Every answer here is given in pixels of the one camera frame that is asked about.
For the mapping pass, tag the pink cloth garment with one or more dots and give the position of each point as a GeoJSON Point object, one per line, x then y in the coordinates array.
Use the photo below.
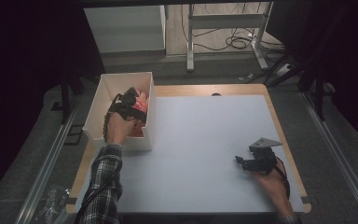
{"type": "Point", "coordinates": [141, 104]}

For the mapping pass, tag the white rectangular box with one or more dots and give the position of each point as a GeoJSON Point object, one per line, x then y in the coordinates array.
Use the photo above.
{"type": "Point", "coordinates": [112, 84]}

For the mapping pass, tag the pale blue table mat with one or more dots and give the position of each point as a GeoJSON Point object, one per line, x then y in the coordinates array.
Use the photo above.
{"type": "Point", "coordinates": [199, 140]}

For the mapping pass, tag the person's right hand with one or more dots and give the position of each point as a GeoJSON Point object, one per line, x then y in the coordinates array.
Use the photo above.
{"type": "Point", "coordinates": [273, 186]}

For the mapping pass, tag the grey metal desk frame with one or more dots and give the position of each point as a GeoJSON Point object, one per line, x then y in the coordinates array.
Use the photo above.
{"type": "Point", "coordinates": [223, 21]}

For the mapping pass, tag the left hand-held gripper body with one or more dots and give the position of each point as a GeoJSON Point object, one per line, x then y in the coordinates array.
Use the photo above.
{"type": "Point", "coordinates": [127, 110]}

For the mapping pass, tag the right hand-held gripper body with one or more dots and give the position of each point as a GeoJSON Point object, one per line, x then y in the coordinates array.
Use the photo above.
{"type": "Point", "coordinates": [262, 155]}

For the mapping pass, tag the aluminium floor rail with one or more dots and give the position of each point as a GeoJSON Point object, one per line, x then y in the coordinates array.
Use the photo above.
{"type": "Point", "coordinates": [338, 155]}
{"type": "Point", "coordinates": [43, 168]}

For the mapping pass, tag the white cabinet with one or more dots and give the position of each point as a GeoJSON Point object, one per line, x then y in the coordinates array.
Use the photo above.
{"type": "Point", "coordinates": [124, 28]}

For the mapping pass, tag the clear plastic bag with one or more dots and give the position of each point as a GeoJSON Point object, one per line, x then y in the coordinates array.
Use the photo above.
{"type": "Point", "coordinates": [51, 203]}

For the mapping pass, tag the person's left hand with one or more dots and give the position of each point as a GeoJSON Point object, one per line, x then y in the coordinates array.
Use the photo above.
{"type": "Point", "coordinates": [118, 129]}

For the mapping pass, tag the black metal stand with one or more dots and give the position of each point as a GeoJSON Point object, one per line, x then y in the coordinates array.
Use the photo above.
{"type": "Point", "coordinates": [310, 77]}
{"type": "Point", "coordinates": [66, 93]}

